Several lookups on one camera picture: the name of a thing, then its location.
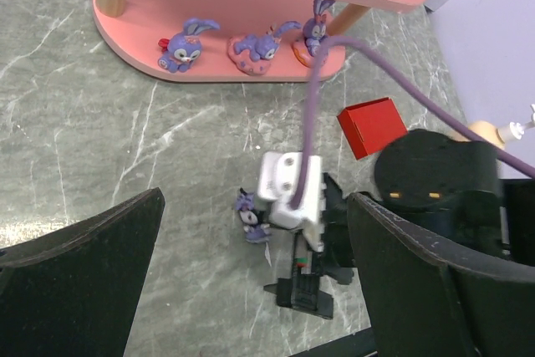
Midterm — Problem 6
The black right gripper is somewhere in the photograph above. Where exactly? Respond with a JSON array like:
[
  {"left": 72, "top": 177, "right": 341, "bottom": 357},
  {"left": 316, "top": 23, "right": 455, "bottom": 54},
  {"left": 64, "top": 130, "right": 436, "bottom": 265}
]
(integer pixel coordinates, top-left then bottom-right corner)
[{"left": 263, "top": 173, "right": 356, "bottom": 319}]

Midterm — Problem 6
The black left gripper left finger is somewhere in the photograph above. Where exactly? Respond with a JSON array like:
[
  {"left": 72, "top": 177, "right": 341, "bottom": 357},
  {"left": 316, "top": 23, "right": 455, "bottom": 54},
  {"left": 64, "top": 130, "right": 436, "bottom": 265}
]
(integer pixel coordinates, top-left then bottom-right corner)
[{"left": 1, "top": 188, "right": 165, "bottom": 356}]

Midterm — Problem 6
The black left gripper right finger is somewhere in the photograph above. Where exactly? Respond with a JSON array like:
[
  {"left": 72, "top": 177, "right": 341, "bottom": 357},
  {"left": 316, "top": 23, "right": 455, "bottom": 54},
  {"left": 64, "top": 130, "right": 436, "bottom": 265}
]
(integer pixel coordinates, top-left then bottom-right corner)
[{"left": 348, "top": 193, "right": 534, "bottom": 356}]

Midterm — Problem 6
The purple black figure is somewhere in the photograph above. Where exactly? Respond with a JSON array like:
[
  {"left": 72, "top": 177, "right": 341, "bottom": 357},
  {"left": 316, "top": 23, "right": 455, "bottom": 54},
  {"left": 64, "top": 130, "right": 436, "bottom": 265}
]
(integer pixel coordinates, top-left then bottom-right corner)
[{"left": 235, "top": 187, "right": 271, "bottom": 244}]

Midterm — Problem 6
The small purple bunny figure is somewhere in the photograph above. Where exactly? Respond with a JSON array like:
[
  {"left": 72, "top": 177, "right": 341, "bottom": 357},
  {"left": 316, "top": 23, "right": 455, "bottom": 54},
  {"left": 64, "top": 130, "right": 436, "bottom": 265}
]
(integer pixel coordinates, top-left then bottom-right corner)
[{"left": 157, "top": 18, "right": 221, "bottom": 74}]

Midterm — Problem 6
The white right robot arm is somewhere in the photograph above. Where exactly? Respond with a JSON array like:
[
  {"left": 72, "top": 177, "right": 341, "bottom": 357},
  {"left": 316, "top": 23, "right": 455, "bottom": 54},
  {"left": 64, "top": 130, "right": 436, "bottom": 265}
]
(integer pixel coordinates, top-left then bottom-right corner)
[{"left": 264, "top": 129, "right": 534, "bottom": 319}]

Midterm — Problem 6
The pink three-tier wooden shelf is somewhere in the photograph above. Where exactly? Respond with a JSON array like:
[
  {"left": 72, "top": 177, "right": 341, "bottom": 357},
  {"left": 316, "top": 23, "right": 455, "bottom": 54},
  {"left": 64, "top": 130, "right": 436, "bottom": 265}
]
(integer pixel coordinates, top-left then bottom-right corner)
[{"left": 91, "top": 0, "right": 431, "bottom": 84}]

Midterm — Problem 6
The red flat box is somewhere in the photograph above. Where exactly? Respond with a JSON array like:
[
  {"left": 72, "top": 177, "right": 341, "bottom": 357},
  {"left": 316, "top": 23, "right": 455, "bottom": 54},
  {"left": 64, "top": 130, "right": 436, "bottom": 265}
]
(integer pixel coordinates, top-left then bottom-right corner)
[{"left": 337, "top": 97, "right": 408, "bottom": 160}]

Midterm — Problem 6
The beige pump bottle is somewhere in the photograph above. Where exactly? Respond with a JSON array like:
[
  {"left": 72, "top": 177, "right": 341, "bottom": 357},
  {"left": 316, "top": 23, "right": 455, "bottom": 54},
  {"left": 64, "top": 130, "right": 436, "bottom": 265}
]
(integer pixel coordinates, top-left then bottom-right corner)
[{"left": 468, "top": 104, "right": 535, "bottom": 150}]

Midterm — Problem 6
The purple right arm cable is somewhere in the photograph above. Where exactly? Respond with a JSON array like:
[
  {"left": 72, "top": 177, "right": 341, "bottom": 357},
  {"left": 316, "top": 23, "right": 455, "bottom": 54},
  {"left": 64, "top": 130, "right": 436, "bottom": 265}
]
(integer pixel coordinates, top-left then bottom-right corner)
[{"left": 288, "top": 35, "right": 535, "bottom": 210}]

